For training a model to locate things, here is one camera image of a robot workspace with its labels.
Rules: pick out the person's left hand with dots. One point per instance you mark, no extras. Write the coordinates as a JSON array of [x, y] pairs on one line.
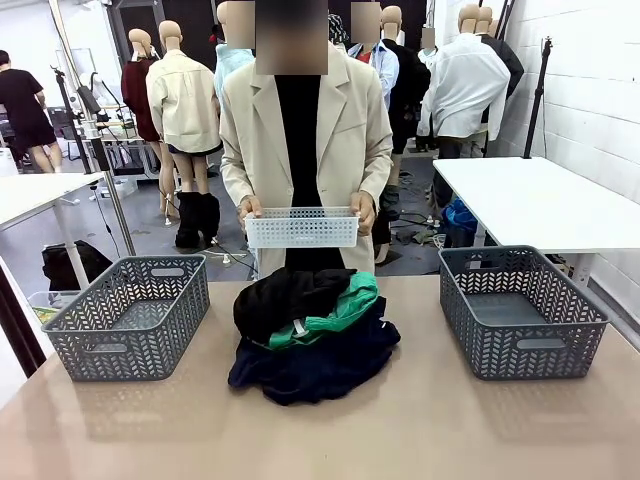
[[365, 210]]

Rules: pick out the person's right hand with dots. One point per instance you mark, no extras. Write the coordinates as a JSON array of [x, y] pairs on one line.
[[250, 207]]

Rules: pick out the white perforated plastic basket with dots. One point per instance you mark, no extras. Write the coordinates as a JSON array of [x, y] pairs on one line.
[[300, 230]]

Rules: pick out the black garment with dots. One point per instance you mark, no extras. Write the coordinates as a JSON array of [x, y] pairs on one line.
[[285, 300]]

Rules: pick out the person's left forearm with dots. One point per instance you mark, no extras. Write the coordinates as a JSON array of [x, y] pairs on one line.
[[377, 170]]

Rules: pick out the person's right forearm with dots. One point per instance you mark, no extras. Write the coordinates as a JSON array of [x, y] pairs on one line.
[[235, 180]]

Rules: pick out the black fuzzy boots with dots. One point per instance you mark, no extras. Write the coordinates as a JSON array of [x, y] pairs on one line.
[[195, 220]]

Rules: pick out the person in beige blazer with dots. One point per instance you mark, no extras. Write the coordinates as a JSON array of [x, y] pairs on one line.
[[260, 130]]

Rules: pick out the blue bag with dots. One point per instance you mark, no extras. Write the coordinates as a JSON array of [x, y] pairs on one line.
[[457, 215]]

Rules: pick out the mannequin in beige jacket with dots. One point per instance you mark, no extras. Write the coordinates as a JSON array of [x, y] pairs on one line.
[[185, 105]]

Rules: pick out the metal stand pole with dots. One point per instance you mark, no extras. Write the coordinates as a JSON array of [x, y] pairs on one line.
[[120, 215]]

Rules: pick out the mannequin in black jacket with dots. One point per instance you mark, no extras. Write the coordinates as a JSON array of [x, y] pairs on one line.
[[410, 85]]

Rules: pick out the background workbench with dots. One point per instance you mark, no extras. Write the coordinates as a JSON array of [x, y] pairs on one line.
[[130, 150]]

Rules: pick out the mannequin in light blue shirt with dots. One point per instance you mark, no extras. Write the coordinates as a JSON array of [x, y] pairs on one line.
[[227, 60]]

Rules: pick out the mannequin in maroon garment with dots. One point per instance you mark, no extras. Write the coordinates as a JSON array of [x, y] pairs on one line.
[[137, 95]]

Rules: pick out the mannequin in white shirt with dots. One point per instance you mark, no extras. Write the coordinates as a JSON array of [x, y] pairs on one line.
[[465, 85]]

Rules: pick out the black bag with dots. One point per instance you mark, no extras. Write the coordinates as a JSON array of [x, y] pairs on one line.
[[95, 265]]

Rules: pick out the navy shorts with logo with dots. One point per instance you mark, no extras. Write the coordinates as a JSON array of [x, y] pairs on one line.
[[310, 370]]

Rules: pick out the large white table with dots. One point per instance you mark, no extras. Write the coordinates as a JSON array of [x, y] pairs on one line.
[[540, 205]]

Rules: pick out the patterned bucket hat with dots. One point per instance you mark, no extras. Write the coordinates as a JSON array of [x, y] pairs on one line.
[[338, 29]]

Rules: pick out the black tripod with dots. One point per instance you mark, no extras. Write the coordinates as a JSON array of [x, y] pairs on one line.
[[75, 127]]

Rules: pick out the mannequin in dark jacket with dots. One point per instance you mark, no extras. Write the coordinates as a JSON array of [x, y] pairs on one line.
[[510, 65]]

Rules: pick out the black light stand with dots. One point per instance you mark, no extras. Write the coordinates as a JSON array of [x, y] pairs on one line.
[[539, 100]]

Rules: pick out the grey woven-pattern plastic basket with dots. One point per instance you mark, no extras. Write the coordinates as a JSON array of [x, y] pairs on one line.
[[100, 360], [525, 360]]

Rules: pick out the white table with white leg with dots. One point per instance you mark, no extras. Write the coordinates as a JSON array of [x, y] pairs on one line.
[[30, 195]]

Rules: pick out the clear plastic box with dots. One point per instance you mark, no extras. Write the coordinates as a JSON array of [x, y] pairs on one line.
[[45, 300]]

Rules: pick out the person in black t-shirt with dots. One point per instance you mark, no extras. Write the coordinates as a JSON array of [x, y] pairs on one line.
[[22, 105]]

